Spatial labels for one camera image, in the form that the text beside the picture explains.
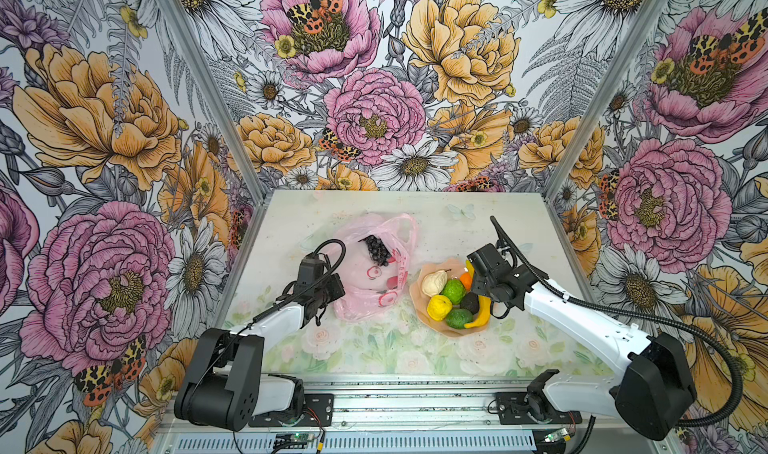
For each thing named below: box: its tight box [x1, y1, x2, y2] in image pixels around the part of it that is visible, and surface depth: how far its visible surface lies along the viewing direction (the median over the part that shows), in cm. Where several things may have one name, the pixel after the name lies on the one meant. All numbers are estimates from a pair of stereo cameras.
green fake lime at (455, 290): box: [442, 278, 466, 305], surface depth 91 cm
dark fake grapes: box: [365, 234, 391, 266], surface depth 103 cm
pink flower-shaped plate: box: [409, 258, 490, 338], surface depth 88 cm
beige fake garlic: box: [422, 268, 451, 297], surface depth 91 cm
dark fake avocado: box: [460, 292, 480, 315], surface depth 88 cm
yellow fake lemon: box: [427, 294, 453, 322], surface depth 88 cm
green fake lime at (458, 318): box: [446, 308, 473, 329], surface depth 84 cm
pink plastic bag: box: [333, 212, 418, 322], surface depth 98 cm
